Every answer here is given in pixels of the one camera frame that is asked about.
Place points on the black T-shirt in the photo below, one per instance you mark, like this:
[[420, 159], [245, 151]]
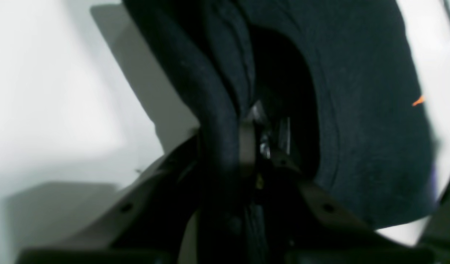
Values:
[[340, 69]]

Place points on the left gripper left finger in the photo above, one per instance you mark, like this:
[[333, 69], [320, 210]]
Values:
[[156, 222]]

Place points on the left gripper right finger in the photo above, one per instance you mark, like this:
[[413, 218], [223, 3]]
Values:
[[305, 225]]

